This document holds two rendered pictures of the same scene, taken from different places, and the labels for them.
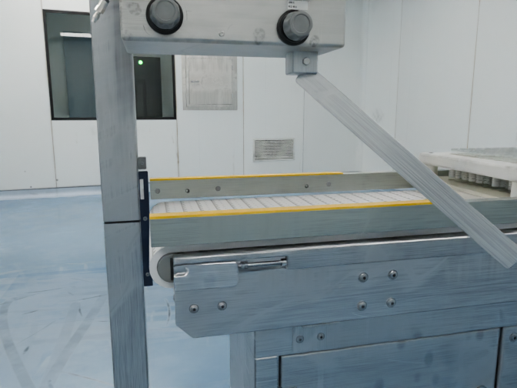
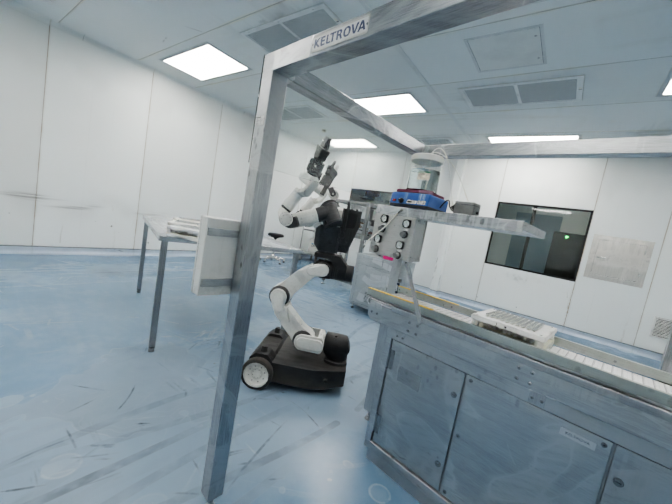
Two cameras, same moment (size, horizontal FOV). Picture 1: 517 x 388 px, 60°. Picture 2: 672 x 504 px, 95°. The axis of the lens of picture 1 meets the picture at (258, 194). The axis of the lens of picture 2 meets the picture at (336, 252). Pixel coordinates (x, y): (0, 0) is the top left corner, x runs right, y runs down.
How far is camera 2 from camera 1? 1.16 m
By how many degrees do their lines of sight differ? 56
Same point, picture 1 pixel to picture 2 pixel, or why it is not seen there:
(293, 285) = (392, 316)
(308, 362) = (399, 345)
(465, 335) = (450, 367)
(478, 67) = not seen: outside the picture
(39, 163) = (470, 284)
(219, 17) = (384, 250)
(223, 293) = (377, 310)
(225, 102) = (628, 279)
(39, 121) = (477, 261)
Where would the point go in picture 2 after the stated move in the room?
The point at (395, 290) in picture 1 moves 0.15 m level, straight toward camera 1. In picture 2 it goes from (417, 331) to (385, 328)
